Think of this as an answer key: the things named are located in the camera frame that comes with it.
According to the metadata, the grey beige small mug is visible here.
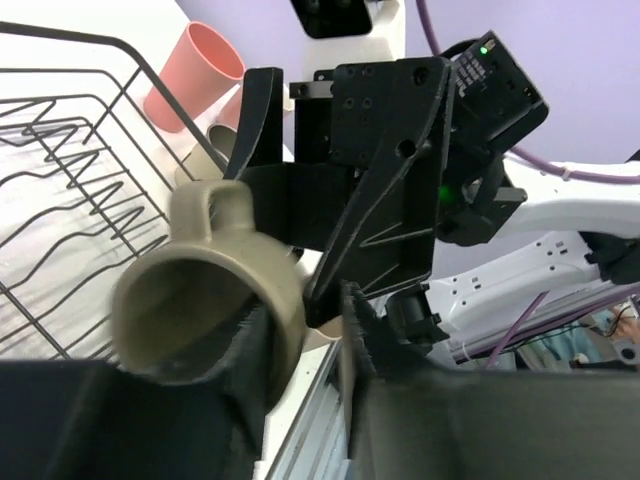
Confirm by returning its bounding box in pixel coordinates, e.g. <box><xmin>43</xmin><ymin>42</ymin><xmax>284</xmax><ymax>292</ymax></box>
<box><xmin>110</xmin><ymin>180</ymin><xmax>306</xmax><ymax>409</ymax></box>

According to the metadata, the cream cup brown band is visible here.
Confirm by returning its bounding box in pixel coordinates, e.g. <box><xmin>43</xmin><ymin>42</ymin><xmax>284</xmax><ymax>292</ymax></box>
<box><xmin>173</xmin><ymin>124</ymin><xmax>241</xmax><ymax>184</ymax></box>

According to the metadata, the grey wire dish rack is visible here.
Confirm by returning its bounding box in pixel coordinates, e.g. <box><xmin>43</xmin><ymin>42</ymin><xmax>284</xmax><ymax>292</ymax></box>
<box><xmin>1</xmin><ymin>22</ymin><xmax>203</xmax><ymax>360</ymax></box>

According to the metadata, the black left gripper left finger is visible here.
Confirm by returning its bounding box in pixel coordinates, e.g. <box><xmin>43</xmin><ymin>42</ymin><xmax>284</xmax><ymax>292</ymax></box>
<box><xmin>1</xmin><ymin>302</ymin><xmax>273</xmax><ymax>479</ymax></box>

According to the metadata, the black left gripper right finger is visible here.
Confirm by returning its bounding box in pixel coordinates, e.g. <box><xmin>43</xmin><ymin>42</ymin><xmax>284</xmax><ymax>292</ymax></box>
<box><xmin>342</xmin><ymin>283</ymin><xmax>639</xmax><ymax>479</ymax></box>

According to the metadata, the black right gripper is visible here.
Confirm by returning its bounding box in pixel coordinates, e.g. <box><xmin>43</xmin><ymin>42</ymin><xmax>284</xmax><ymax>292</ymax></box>
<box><xmin>225</xmin><ymin>32</ymin><xmax>549</xmax><ymax>327</ymax></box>

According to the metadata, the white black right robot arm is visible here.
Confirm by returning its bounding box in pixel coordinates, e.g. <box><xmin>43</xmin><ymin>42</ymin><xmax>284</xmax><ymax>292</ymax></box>
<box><xmin>226</xmin><ymin>1</ymin><xmax>639</xmax><ymax>340</ymax></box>

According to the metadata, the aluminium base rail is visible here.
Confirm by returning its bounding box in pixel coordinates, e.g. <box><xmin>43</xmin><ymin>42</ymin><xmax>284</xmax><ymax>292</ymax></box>
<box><xmin>254</xmin><ymin>283</ymin><xmax>639</xmax><ymax>479</ymax></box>

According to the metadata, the beige tall cup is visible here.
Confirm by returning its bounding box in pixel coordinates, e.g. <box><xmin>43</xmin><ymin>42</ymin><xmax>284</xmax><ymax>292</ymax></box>
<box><xmin>307</xmin><ymin>317</ymin><xmax>342</xmax><ymax>347</ymax></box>

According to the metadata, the salmon pink plastic cup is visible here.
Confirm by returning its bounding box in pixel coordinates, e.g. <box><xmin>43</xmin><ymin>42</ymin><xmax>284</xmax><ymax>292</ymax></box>
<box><xmin>159</xmin><ymin>22</ymin><xmax>245</xmax><ymax>120</ymax></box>

